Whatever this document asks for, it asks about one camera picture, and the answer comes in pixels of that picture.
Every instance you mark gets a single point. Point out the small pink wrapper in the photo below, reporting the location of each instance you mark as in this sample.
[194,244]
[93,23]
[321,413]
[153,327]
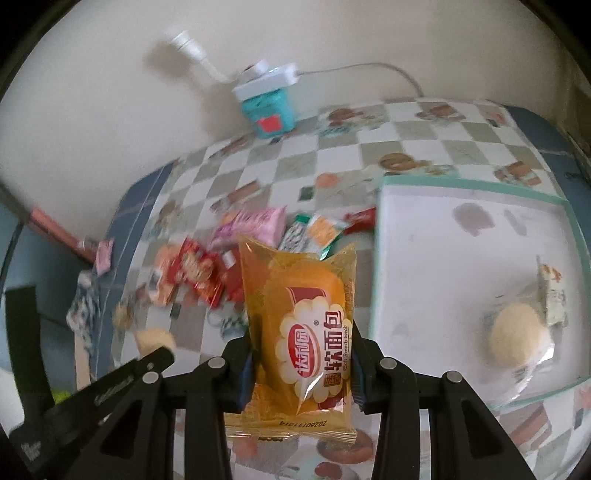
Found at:
[105,254]

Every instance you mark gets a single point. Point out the pink snack packet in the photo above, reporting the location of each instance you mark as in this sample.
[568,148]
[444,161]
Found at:
[258,224]

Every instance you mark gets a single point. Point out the beige snack piece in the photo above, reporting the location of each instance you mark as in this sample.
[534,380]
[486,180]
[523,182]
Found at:
[154,340]

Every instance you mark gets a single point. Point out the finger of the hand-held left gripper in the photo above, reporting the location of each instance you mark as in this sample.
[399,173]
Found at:
[120,385]

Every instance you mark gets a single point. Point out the small cream printed packet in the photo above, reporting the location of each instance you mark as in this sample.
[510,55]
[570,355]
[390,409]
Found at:
[554,295]

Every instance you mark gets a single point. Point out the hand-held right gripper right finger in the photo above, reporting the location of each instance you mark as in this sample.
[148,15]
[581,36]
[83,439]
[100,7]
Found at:
[358,383]

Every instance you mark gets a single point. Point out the plain red snack packet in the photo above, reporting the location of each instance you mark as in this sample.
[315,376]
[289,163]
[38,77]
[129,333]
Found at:
[362,218]

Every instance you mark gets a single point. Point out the orange soft bread packet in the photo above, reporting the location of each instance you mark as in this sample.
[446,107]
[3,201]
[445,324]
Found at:
[300,323]

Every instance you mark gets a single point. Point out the checkered printed tablecloth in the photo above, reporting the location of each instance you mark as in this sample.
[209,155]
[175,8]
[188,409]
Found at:
[323,152]

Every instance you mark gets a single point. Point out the floral cloth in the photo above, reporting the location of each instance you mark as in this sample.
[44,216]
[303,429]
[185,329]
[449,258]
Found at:
[83,304]

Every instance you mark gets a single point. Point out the green white cracker packet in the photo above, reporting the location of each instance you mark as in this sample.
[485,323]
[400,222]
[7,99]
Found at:
[314,233]

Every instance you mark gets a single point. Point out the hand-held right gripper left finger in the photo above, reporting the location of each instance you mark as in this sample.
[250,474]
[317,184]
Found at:
[245,378]

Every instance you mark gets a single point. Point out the teal and white power strip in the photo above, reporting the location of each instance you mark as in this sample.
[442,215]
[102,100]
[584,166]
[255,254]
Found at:
[268,110]

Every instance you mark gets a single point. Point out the round pastry in clear packet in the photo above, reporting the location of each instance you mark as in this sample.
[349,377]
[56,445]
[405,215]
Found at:
[515,334]

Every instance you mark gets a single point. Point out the reddish wooden bar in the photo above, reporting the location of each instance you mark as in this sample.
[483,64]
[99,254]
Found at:
[55,230]

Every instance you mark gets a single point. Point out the white tray with green rim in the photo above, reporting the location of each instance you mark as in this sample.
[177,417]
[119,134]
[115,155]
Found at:
[438,277]

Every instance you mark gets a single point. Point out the red cartoon print snack packet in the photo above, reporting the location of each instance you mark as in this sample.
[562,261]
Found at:
[198,270]

